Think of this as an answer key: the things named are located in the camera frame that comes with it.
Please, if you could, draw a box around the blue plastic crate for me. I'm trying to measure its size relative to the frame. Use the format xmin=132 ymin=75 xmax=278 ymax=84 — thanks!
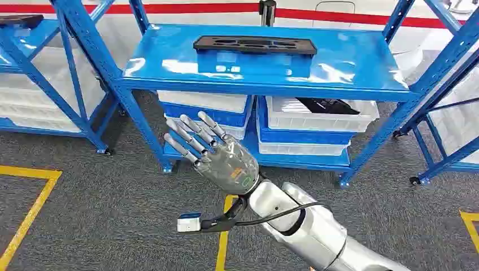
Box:
xmin=162 ymin=95 xmax=255 ymax=128
xmin=257 ymin=96 xmax=356 ymax=146

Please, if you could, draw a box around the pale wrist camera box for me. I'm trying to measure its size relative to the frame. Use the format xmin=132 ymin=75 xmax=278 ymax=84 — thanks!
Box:
xmin=176 ymin=212 xmax=203 ymax=233

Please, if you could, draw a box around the black plastic panel with cutouts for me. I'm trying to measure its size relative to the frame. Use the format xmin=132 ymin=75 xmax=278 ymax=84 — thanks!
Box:
xmin=0 ymin=14 xmax=45 ymax=30
xmin=193 ymin=35 xmax=318 ymax=57

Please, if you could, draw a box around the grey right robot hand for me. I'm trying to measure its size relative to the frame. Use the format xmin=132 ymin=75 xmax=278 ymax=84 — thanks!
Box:
xmin=163 ymin=111 xmax=261 ymax=196

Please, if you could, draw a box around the white crate stack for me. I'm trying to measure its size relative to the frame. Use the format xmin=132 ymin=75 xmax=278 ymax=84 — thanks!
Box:
xmin=0 ymin=45 xmax=107 ymax=133
xmin=428 ymin=63 xmax=479 ymax=165

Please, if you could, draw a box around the blue metal shelf rack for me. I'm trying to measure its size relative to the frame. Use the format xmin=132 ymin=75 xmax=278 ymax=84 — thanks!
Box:
xmin=49 ymin=0 xmax=479 ymax=188
xmin=0 ymin=0 xmax=120 ymax=156
xmin=392 ymin=0 xmax=479 ymax=186

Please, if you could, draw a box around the black plastic part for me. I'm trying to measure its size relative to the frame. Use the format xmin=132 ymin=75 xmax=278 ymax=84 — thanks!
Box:
xmin=295 ymin=97 xmax=361 ymax=115

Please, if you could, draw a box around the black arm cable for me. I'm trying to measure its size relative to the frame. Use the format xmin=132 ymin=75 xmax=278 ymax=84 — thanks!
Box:
xmin=202 ymin=196 xmax=326 ymax=234

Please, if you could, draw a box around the steel stanchion post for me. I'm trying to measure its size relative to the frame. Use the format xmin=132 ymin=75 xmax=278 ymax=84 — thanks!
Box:
xmin=259 ymin=0 xmax=277 ymax=27

